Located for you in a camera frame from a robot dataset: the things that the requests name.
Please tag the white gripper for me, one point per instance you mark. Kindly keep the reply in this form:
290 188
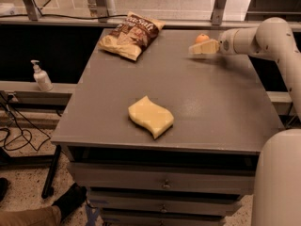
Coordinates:
225 43

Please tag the orange fruit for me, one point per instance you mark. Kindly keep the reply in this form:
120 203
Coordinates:
201 37

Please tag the yellow wavy sponge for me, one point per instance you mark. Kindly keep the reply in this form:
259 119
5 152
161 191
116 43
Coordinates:
151 116

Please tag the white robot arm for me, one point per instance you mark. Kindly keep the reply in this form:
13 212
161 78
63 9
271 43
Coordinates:
277 185

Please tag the sea salt chips bag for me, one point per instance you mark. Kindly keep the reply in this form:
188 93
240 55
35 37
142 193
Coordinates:
133 36

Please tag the grey drawer cabinet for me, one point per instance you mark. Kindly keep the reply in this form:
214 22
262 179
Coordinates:
169 139

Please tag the white pump dispenser bottle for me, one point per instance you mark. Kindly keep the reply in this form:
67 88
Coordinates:
41 77

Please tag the black shoe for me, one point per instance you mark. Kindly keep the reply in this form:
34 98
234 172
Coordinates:
71 200

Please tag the black table leg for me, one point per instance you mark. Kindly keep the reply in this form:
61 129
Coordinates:
48 189

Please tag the person's leg tan trousers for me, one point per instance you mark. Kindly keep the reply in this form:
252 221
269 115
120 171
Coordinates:
47 216

